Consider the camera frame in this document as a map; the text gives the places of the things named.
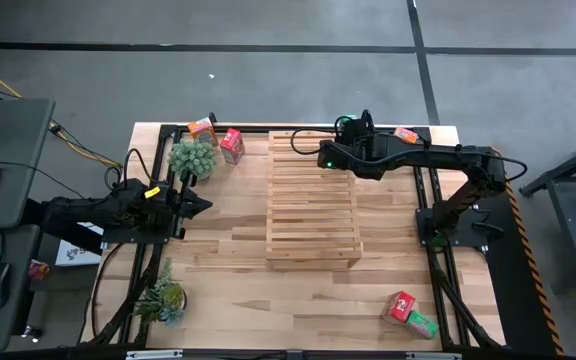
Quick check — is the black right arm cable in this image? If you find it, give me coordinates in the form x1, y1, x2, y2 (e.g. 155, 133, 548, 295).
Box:
290, 115, 529, 184

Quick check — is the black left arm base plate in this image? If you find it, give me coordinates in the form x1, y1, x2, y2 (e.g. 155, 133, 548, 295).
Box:
100, 219, 175, 246

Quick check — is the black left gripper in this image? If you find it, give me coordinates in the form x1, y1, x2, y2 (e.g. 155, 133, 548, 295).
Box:
160, 173, 215, 241

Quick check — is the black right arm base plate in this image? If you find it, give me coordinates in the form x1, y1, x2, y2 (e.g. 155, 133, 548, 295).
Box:
415, 207, 504, 249

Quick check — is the red cereal box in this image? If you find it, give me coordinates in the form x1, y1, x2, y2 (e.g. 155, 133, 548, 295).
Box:
379, 290, 418, 326
219, 127, 247, 166

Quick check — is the small pink item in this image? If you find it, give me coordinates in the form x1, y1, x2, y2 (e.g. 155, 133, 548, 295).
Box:
27, 259, 52, 281

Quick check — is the black floor cable loop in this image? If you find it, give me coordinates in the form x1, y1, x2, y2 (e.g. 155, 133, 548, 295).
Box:
89, 243, 122, 342

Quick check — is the orange cereal box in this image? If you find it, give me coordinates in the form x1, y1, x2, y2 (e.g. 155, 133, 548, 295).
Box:
186, 116, 220, 149
392, 126, 420, 146

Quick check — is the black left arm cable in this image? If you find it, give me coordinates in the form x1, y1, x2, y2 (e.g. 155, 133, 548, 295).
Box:
103, 147, 157, 194

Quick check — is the wooden slatted shelf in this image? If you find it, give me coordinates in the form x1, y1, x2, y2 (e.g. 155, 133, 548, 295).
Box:
265, 129, 364, 272

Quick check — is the round pale green succulent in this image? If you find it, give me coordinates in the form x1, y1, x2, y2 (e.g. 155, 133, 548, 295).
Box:
166, 138, 218, 182

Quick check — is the white printed carton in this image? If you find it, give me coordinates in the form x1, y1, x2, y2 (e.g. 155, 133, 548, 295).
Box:
55, 222, 105, 267

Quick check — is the spiky green succulent plant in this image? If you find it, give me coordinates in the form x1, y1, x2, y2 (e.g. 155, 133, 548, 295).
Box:
132, 257, 188, 329

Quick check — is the black aluminium table frame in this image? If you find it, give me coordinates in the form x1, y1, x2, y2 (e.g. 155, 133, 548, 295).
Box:
87, 122, 507, 351

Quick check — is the black mat hazard stripe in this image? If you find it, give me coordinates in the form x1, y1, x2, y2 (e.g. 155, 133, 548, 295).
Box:
460, 144, 567, 356

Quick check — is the black metal stand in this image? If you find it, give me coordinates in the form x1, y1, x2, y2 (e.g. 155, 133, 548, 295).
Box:
517, 129, 576, 296

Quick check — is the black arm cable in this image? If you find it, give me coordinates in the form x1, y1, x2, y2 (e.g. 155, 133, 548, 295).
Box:
103, 147, 157, 194
290, 115, 529, 184

